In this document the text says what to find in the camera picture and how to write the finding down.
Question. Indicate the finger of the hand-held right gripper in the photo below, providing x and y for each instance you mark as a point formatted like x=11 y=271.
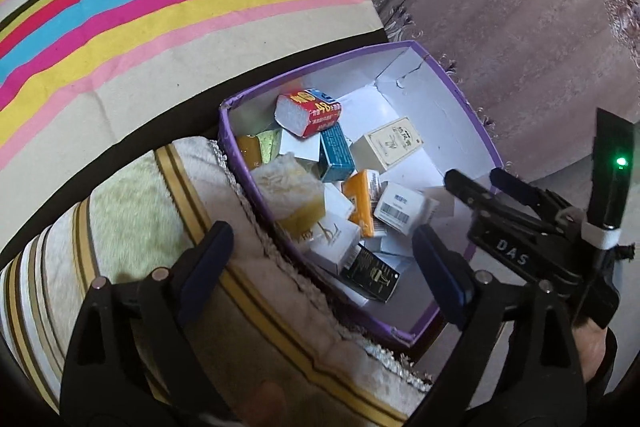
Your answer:
x=470 y=192
x=525 y=194

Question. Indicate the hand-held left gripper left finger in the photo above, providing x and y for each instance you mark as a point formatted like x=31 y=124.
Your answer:
x=205 y=267

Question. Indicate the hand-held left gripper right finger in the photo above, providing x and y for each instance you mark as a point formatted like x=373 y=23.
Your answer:
x=442 y=272

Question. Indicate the black box with gold print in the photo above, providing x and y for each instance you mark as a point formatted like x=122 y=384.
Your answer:
x=372 y=274

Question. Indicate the purple cardboard box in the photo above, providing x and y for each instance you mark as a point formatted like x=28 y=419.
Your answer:
x=440 y=107

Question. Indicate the orange white box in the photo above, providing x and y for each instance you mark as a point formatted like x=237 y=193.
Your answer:
x=362 y=202

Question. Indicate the white gold carton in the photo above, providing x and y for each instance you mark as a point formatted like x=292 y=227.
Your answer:
x=247 y=151

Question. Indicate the person's right hand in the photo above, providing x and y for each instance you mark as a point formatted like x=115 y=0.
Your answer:
x=590 y=352

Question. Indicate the white barcode box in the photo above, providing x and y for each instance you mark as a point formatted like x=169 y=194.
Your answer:
x=402 y=207

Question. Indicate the beige striped plush cushion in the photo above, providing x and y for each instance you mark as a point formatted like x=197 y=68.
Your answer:
x=150 y=217

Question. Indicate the cream box with figure print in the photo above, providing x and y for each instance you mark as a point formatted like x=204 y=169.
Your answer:
x=387 y=144

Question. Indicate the plain white small box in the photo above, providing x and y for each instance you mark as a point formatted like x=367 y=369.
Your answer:
x=337 y=202

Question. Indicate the teal box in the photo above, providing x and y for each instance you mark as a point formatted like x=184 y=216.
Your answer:
x=337 y=152

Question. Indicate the red white blue small box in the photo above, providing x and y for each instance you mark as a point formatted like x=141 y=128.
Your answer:
x=312 y=112

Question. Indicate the colourful striped cloth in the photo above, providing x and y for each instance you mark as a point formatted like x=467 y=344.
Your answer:
x=150 y=7

